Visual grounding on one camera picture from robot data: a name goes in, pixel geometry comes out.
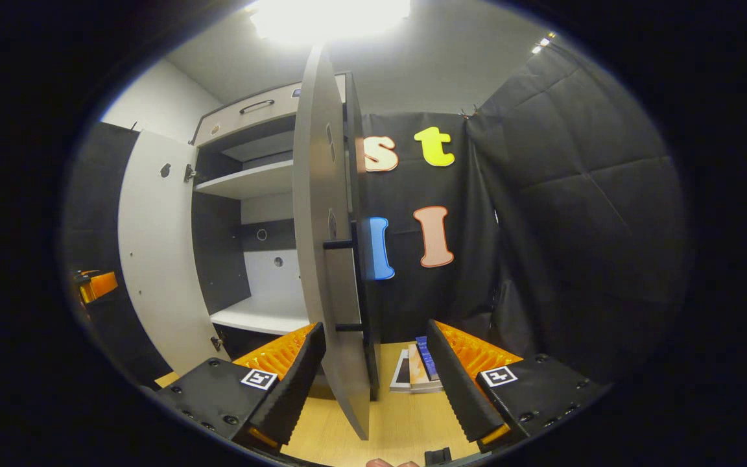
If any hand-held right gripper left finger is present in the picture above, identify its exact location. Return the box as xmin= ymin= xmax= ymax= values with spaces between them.
xmin=155 ymin=322 xmax=327 ymax=453

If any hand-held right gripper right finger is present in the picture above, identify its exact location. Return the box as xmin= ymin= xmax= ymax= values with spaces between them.
xmin=425 ymin=319 xmax=608 ymax=455

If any grey shoe cabinet door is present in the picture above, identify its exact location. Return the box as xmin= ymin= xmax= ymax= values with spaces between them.
xmin=117 ymin=128 xmax=225 ymax=377
xmin=292 ymin=42 xmax=374 ymax=442

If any grey double-door shoe cabinet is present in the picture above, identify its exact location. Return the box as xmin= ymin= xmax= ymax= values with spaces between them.
xmin=189 ymin=70 xmax=382 ymax=403

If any black door handle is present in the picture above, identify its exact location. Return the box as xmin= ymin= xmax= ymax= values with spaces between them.
xmin=323 ymin=221 xmax=369 ymax=335

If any grey cabinet drawer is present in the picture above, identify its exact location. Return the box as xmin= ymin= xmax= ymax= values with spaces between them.
xmin=192 ymin=73 xmax=348 ymax=149

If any beige cover book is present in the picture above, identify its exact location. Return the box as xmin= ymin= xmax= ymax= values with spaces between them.
xmin=407 ymin=344 xmax=442 ymax=393

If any blue cover book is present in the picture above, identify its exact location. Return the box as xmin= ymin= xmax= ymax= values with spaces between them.
xmin=415 ymin=336 xmax=440 ymax=382

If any black backdrop cloth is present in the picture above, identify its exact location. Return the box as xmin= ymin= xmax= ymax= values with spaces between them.
xmin=361 ymin=42 xmax=692 ymax=383
xmin=62 ymin=122 xmax=173 ymax=390

